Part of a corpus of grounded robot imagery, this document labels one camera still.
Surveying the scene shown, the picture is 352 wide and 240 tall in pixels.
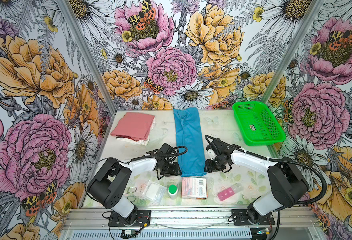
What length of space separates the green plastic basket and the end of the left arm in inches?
19.7

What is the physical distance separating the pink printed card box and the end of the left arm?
0.22 ft

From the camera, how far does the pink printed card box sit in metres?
0.79

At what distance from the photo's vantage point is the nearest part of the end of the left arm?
73 centimetres
